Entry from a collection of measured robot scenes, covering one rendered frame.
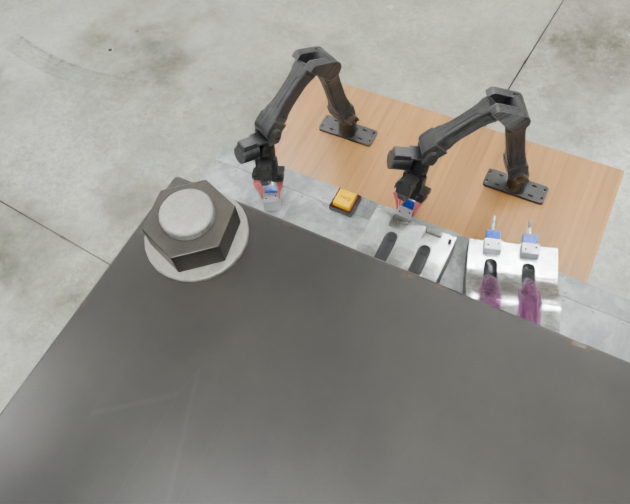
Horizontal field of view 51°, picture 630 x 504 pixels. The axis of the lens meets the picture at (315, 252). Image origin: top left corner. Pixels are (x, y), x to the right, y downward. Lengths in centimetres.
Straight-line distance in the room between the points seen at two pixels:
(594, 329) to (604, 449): 142
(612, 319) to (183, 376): 159
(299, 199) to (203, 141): 135
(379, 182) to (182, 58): 196
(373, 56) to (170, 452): 324
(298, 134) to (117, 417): 179
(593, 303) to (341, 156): 93
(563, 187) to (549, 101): 137
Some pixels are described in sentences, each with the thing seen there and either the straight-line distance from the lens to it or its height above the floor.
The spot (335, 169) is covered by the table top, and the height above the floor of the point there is 80.
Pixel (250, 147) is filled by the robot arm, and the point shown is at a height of 105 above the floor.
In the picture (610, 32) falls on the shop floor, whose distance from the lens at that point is 401.
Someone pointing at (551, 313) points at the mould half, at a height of 90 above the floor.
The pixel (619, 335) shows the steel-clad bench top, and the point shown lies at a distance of 207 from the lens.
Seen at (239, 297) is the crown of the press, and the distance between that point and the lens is 68.
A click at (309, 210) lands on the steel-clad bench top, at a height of 80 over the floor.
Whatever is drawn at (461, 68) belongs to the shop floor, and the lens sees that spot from 368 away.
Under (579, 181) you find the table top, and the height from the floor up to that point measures 80.
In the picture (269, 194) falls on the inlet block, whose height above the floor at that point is 85.
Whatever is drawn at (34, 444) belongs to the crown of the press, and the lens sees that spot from 69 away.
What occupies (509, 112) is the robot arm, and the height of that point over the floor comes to 123.
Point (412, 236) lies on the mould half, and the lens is 199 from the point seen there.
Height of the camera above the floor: 261
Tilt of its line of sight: 60 degrees down
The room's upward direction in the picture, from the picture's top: 10 degrees counter-clockwise
